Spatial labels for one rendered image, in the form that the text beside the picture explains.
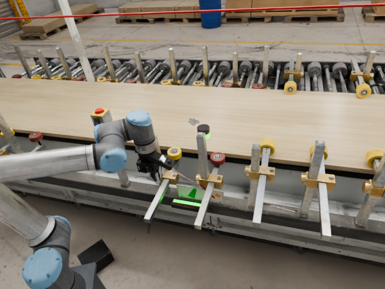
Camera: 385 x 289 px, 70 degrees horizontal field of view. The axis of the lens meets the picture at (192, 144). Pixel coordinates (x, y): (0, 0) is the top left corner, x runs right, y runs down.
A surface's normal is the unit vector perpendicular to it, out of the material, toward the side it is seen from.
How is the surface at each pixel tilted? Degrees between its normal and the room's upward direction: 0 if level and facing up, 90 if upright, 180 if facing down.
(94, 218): 0
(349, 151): 0
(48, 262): 5
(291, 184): 90
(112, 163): 91
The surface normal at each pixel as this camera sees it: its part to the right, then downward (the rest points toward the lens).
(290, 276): -0.10, -0.78
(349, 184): -0.29, 0.62
